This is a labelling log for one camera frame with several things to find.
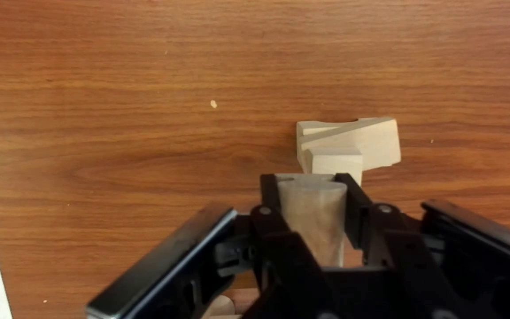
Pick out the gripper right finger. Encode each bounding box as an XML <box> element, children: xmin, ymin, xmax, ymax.
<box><xmin>335</xmin><ymin>173</ymin><xmax>510</xmax><ymax>319</ymax></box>

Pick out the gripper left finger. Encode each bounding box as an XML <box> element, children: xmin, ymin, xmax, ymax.
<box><xmin>85</xmin><ymin>174</ymin><xmax>327</xmax><ymax>319</ymax></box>

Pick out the wooden cylinder block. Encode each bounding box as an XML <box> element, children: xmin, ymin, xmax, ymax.
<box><xmin>274</xmin><ymin>173</ymin><xmax>336</xmax><ymax>183</ymax></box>
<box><xmin>277</xmin><ymin>179</ymin><xmax>348</xmax><ymax>268</ymax></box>

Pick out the round wooden block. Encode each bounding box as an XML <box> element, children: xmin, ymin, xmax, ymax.
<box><xmin>201</xmin><ymin>295</ymin><xmax>238</xmax><ymax>319</ymax></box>

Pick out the wooden arch block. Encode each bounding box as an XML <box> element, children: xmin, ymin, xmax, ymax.
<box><xmin>297</xmin><ymin>117</ymin><xmax>402</xmax><ymax>172</ymax></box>

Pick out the small wooden rectangular block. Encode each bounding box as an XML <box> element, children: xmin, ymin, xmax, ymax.
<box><xmin>304</xmin><ymin>148</ymin><xmax>364</xmax><ymax>187</ymax></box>

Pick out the flat wooden block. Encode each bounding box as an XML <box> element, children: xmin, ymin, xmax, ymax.
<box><xmin>297</xmin><ymin>120</ymin><xmax>343</xmax><ymax>138</ymax></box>

